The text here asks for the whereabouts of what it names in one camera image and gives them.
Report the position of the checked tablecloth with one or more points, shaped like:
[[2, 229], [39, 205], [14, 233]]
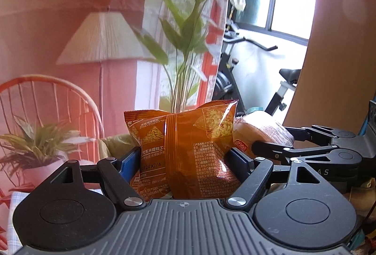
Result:
[[11, 213]]

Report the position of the black exercise bike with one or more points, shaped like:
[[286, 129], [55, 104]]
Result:
[[232, 81]]

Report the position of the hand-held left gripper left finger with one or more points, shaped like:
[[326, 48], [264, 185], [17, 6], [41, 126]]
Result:
[[129, 166]]

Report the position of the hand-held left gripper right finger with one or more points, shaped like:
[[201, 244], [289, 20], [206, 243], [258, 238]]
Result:
[[238, 163]]

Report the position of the pale plastic bag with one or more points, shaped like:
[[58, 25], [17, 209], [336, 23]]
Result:
[[238, 0]]

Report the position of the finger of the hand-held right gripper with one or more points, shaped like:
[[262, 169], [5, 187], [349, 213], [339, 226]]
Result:
[[320, 133], [323, 153]]

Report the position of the orange snack packet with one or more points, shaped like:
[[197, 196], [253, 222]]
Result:
[[188, 149]]

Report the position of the wooden board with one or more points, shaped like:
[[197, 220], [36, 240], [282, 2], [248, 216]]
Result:
[[337, 52]]

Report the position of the brown bread packet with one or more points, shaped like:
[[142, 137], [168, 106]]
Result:
[[258, 128]]

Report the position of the yellow-green plastic bag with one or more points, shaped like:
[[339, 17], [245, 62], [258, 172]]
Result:
[[117, 144]]

